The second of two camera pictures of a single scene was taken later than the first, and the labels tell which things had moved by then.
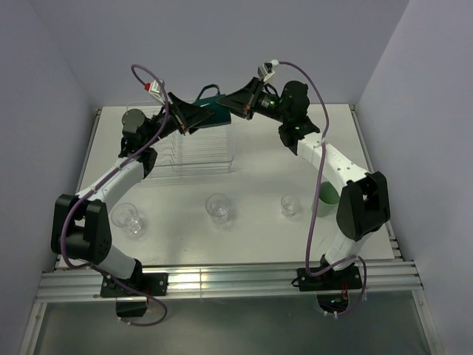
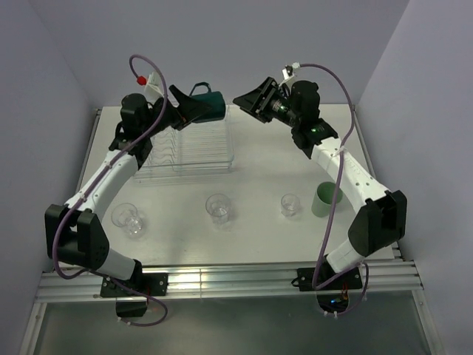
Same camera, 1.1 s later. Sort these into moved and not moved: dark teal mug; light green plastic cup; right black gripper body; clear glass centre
Moved: dark teal mug
Not moved: right black gripper body; clear glass centre; light green plastic cup
